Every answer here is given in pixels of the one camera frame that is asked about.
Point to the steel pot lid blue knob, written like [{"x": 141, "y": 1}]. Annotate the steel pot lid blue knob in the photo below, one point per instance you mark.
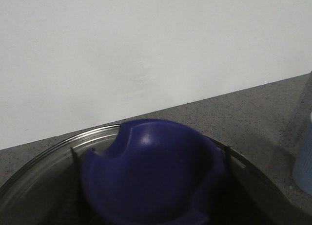
[{"x": 142, "y": 172}]

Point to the light blue ribbed cup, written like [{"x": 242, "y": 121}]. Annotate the light blue ribbed cup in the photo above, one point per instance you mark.
[{"x": 302, "y": 171}]

